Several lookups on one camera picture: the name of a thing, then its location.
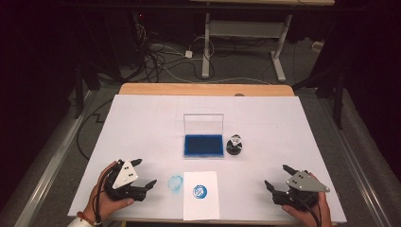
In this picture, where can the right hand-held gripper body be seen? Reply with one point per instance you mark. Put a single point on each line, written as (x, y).
(302, 186)

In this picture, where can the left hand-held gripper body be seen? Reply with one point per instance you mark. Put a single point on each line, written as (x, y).
(126, 176)

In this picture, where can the blue ink pad clear case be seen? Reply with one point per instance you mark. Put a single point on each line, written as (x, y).
(203, 145)

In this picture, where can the person's right hand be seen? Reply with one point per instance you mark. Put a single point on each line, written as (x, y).
(323, 214)

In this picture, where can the person's left hand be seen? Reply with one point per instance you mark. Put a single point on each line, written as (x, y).
(101, 205)

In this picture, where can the large white table cover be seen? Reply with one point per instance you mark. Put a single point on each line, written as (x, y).
(268, 132)

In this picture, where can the small white paper sheet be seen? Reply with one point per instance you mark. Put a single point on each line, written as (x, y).
(208, 209)

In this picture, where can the black metal stand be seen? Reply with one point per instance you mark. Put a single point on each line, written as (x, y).
(78, 94)
(339, 104)

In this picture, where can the wooden table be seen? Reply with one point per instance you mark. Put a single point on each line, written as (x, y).
(189, 89)

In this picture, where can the white power adapter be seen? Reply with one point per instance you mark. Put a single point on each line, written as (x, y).
(188, 54)

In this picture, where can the white power strip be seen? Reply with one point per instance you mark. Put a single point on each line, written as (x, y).
(317, 46)

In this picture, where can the black box with red light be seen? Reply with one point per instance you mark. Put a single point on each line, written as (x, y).
(138, 31)

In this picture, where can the beige desk top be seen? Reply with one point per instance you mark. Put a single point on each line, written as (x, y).
(252, 2)

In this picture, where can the aluminium floor rail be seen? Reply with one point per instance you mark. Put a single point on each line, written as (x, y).
(47, 171)
(356, 176)

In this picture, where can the white metal desk frame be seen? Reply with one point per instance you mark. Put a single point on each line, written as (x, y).
(244, 29)

